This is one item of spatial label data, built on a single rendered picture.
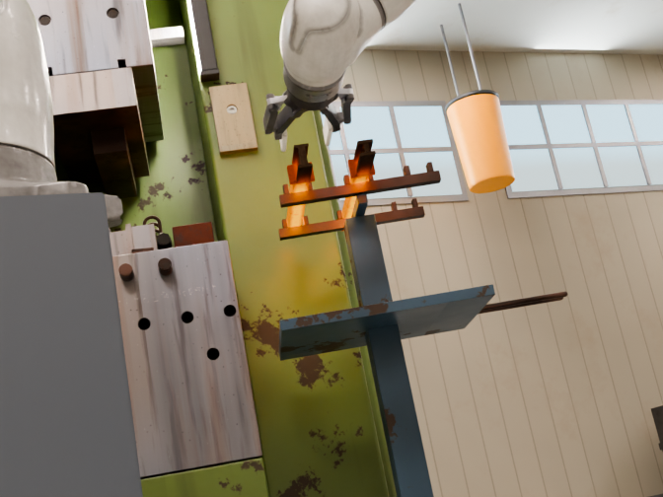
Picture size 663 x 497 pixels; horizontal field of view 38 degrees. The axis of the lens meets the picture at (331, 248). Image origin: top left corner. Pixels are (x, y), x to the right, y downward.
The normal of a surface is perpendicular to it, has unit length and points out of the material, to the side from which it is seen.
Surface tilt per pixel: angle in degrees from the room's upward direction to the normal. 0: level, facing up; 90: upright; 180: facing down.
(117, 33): 90
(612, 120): 90
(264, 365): 90
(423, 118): 90
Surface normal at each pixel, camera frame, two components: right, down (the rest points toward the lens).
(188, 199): 0.11, -0.30
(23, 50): 0.87, -0.31
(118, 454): 0.35, -0.32
